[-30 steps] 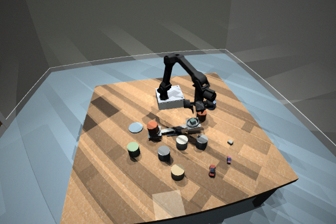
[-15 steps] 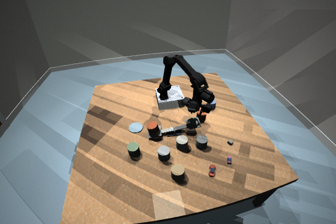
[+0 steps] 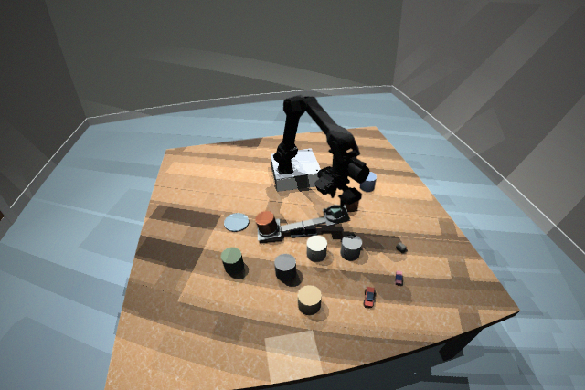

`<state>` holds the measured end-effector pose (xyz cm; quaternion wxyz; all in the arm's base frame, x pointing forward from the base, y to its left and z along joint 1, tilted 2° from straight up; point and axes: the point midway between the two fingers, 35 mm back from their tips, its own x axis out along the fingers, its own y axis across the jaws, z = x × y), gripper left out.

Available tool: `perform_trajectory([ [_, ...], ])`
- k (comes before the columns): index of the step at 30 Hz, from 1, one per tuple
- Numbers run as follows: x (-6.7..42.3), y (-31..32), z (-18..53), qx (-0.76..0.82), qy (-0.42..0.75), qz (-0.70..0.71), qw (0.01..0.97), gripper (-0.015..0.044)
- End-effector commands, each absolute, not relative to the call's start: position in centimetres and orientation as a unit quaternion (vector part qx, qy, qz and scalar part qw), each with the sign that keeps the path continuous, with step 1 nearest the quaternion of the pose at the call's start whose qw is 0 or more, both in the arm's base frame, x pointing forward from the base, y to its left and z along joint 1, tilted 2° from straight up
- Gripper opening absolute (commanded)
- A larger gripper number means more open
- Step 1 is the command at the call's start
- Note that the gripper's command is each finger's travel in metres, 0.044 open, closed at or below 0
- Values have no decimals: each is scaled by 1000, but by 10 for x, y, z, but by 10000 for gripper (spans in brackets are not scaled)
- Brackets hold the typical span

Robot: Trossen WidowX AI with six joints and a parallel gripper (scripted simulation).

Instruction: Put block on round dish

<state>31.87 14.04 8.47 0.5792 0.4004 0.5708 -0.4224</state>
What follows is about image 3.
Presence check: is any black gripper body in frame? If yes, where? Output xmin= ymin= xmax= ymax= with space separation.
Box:
xmin=317 ymin=166 xmax=362 ymax=205

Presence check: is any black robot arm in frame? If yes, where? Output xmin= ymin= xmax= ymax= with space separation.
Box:
xmin=273 ymin=95 xmax=370 ymax=195

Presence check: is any grey balance beam with end pans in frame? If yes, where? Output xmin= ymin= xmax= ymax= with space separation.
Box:
xmin=258 ymin=205 xmax=351 ymax=241

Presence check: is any red toy car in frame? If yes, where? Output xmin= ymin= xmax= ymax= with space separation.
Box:
xmin=364 ymin=287 xmax=375 ymax=308

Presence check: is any blue cylinder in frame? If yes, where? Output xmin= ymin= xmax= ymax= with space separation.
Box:
xmin=360 ymin=172 xmax=377 ymax=192

